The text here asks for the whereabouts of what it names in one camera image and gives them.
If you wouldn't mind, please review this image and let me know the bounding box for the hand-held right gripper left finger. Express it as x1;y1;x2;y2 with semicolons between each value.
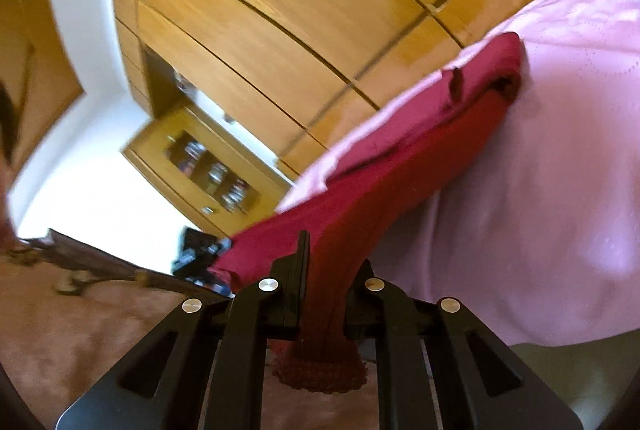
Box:
55;230;313;430

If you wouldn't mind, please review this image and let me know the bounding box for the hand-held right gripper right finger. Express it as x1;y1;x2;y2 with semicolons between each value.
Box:
345;258;586;430

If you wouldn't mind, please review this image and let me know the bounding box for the dark red embroidered shirt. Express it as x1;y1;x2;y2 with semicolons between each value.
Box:
207;31;525;396

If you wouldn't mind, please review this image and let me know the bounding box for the dark wooden furniture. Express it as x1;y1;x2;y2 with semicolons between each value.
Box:
20;228;171;295

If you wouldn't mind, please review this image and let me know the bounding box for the wooden glass-door cabinet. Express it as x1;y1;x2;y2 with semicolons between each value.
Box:
122;102;293;238

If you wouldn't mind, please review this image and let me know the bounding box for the pink blanket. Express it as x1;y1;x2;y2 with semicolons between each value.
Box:
275;0;640;348

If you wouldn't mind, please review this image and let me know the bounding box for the wooden door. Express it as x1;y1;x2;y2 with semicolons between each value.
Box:
0;0;83;171

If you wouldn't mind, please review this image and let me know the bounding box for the wooden wardrobe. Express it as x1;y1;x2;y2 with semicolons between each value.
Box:
111;0;621;191

